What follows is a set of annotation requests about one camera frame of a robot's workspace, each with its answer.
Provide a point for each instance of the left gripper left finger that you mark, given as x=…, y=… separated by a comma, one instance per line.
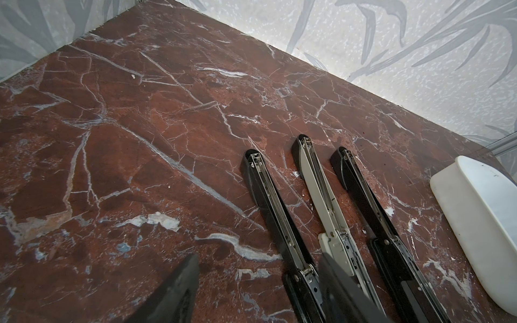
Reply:
x=174, y=299

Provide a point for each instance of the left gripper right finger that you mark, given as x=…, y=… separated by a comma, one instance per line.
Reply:
x=343, y=300

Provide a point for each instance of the black stapler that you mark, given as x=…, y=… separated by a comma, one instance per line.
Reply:
x=300, y=278
x=411, y=292

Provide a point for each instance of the beige grey stapler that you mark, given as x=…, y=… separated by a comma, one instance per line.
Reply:
x=337, y=240

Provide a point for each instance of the white plastic tray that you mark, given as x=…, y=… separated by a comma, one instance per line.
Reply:
x=479, y=203

